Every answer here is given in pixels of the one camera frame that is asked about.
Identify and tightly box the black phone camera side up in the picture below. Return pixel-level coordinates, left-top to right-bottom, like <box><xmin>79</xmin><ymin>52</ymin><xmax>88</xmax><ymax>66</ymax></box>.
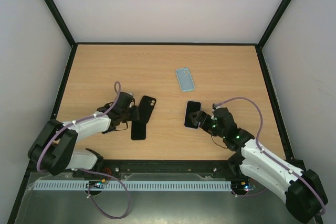
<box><xmin>183</xmin><ymin>100</ymin><xmax>202</xmax><ymax>130</ymax></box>

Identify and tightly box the black phone case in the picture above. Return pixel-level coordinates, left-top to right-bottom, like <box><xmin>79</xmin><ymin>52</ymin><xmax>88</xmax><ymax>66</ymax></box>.
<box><xmin>138</xmin><ymin>95</ymin><xmax>156</xmax><ymax>124</ymax></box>

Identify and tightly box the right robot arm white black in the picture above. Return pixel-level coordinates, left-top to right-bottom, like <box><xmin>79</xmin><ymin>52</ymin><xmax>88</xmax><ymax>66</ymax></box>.
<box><xmin>185</xmin><ymin>106</ymin><xmax>328</xmax><ymax>223</ymax></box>

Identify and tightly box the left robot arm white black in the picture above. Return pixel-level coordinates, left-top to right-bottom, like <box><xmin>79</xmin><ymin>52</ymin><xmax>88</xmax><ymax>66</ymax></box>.
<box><xmin>28</xmin><ymin>92</ymin><xmax>139</xmax><ymax>175</ymax></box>

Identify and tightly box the small black phone left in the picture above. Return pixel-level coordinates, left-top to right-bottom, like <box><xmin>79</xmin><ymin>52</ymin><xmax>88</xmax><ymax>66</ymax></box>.
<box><xmin>97</xmin><ymin>103</ymin><xmax>111</xmax><ymax>115</ymax></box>

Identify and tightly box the light blue phone case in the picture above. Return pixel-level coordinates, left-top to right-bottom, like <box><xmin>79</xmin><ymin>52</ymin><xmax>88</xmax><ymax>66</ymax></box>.
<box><xmin>175</xmin><ymin>68</ymin><xmax>195</xmax><ymax>92</ymax></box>

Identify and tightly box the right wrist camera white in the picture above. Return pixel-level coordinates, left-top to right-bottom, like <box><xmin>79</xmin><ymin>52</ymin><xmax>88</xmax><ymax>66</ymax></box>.
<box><xmin>212</xmin><ymin>103</ymin><xmax>221</xmax><ymax>110</ymax></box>

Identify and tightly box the black front rail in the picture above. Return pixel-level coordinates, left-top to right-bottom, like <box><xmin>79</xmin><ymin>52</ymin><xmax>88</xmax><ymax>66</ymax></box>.
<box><xmin>28</xmin><ymin>158</ymin><xmax>307</xmax><ymax>180</ymax></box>

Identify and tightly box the light blue slotted cable duct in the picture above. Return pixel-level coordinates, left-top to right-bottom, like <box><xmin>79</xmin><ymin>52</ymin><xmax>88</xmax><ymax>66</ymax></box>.
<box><xmin>33</xmin><ymin>180</ymin><xmax>232</xmax><ymax>191</ymax></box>

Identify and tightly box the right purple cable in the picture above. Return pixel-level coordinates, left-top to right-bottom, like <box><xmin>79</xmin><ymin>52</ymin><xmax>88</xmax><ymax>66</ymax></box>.
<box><xmin>214</xmin><ymin>97</ymin><xmax>328</xmax><ymax>216</ymax></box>

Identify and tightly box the black enclosure frame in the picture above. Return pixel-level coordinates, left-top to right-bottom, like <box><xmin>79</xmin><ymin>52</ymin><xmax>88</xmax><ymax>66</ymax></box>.
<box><xmin>5</xmin><ymin>0</ymin><xmax>323</xmax><ymax>224</ymax></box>

